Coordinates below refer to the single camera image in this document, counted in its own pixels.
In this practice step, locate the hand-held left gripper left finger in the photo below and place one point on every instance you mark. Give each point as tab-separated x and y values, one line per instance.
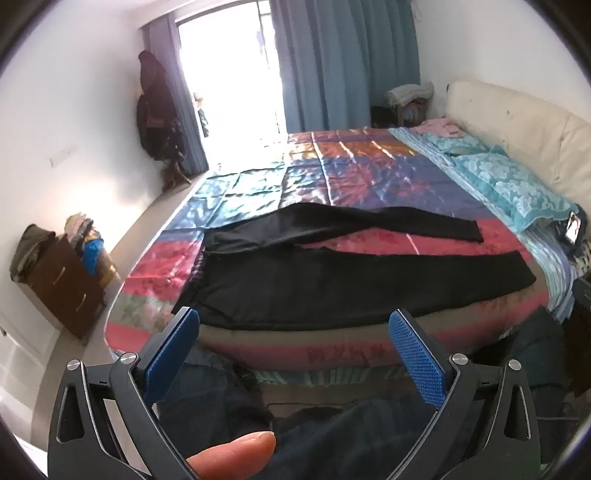
171	350

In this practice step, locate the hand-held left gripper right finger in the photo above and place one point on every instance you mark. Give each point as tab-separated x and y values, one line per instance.
418	357

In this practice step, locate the black pants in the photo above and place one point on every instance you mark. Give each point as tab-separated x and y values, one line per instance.
300	286

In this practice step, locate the person's left hand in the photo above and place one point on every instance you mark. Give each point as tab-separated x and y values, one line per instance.
231	454

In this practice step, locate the dark cloth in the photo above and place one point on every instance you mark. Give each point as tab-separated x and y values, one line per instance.
526	350

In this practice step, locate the brown wooden dresser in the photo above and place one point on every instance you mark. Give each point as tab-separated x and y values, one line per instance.
64	286

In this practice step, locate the white cabinet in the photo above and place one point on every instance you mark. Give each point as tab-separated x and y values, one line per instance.
18	350

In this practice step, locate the pile of folded clothes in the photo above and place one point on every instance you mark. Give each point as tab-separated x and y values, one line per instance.
78	228

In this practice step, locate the blue striped bed sheet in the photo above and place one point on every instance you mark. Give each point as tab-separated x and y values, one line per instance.
549	272

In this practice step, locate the olive cloth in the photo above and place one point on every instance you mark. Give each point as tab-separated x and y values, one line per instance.
30	249

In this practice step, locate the colourful patchwork blanket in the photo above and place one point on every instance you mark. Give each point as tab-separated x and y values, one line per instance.
369	184

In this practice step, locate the large teal floral pillow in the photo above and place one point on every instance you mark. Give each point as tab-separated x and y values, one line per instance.
508	184

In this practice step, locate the black phone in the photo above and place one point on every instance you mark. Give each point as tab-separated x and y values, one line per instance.
572	228

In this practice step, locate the small teal floral pillow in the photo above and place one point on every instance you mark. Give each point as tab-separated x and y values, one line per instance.
457	144

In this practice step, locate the pink cloth by pillow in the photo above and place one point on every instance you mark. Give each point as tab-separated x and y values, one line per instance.
436	127

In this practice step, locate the dark coat on rack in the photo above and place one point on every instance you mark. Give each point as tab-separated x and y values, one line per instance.
154	110

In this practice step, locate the cream padded headboard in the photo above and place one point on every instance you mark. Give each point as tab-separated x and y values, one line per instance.
521	124

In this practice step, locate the chair with grey blanket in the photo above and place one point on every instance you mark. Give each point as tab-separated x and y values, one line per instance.
408	94

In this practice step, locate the wide blue curtain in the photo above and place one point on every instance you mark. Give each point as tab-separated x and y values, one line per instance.
341	64

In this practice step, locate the narrow blue curtain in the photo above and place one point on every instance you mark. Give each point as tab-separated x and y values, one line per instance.
161	32

